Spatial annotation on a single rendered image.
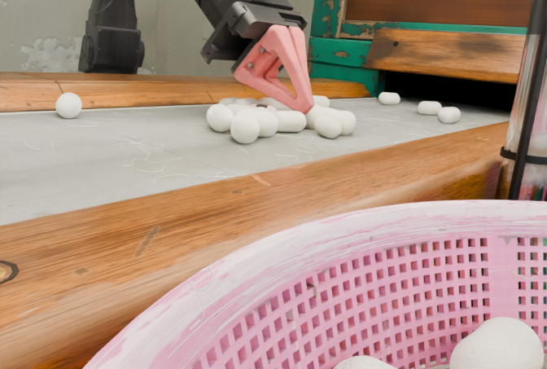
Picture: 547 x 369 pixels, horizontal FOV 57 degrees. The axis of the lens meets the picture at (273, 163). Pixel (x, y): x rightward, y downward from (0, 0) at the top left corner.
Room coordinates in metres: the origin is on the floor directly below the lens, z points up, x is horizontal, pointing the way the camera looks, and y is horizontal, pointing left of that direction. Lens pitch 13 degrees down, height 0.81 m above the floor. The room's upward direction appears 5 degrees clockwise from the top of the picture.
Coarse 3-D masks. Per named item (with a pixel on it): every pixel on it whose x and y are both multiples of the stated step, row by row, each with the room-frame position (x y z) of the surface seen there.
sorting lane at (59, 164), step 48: (0, 144) 0.30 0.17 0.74; (48, 144) 0.31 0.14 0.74; (96, 144) 0.32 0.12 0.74; (144, 144) 0.34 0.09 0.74; (192, 144) 0.35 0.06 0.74; (240, 144) 0.37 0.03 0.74; (288, 144) 0.39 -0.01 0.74; (336, 144) 0.40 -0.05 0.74; (384, 144) 0.43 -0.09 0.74; (0, 192) 0.21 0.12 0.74; (48, 192) 0.22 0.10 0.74; (96, 192) 0.22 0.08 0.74; (144, 192) 0.23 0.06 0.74
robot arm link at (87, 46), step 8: (88, 40) 0.77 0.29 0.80; (88, 48) 0.76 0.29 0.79; (144, 48) 0.82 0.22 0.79; (80, 56) 0.80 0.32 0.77; (88, 56) 0.77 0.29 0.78; (80, 64) 0.80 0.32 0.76; (88, 64) 0.77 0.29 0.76; (88, 72) 0.78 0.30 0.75; (96, 72) 0.79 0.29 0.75; (104, 72) 0.79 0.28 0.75; (112, 72) 0.80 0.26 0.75; (120, 72) 0.81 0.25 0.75; (128, 72) 0.82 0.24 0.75; (136, 72) 0.82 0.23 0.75
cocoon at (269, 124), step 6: (252, 114) 0.40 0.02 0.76; (258, 114) 0.40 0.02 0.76; (264, 114) 0.40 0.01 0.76; (270, 114) 0.40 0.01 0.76; (258, 120) 0.40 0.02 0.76; (264, 120) 0.40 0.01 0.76; (270, 120) 0.40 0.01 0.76; (276, 120) 0.40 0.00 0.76; (264, 126) 0.40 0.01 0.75; (270, 126) 0.40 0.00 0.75; (276, 126) 0.40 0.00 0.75; (264, 132) 0.40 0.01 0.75; (270, 132) 0.40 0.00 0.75
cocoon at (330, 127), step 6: (318, 120) 0.44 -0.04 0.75; (324, 120) 0.43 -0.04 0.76; (330, 120) 0.43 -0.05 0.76; (336, 120) 0.43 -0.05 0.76; (318, 126) 0.44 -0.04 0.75; (324, 126) 0.43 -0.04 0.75; (330, 126) 0.42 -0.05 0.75; (336, 126) 0.42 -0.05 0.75; (318, 132) 0.44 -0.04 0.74; (324, 132) 0.43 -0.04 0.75; (330, 132) 0.42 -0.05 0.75; (336, 132) 0.42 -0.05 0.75
